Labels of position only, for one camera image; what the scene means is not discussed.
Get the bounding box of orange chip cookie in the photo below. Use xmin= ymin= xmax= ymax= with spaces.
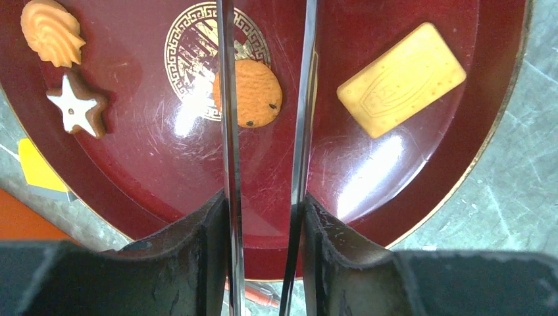
xmin=235 ymin=59 xmax=283 ymax=128

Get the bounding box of yellow rectangular biscuit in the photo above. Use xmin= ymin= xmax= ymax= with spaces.
xmin=336 ymin=22 xmax=467 ymax=138

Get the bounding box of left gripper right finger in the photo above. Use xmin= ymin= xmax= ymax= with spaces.
xmin=302 ymin=196 xmax=557 ymax=315

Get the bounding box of orange swirl cookie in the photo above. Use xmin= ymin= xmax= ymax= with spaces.
xmin=20 ymin=0 xmax=86 ymax=68

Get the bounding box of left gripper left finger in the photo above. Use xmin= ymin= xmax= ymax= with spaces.
xmin=1 ymin=192 xmax=227 ymax=315

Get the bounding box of brown star cookie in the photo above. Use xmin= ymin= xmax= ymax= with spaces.
xmin=46 ymin=70 xmax=109 ymax=139

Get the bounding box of dark red round plate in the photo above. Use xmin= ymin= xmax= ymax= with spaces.
xmin=1 ymin=1 xmax=533 ymax=280

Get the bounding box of orange cookie box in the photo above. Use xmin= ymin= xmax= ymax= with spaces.
xmin=1 ymin=189 xmax=79 ymax=244

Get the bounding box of yellow sponge cube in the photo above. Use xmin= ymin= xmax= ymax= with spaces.
xmin=18 ymin=138 xmax=78 ymax=202

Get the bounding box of orange pen near box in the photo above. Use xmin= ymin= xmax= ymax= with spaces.
xmin=245 ymin=281 xmax=280 ymax=308

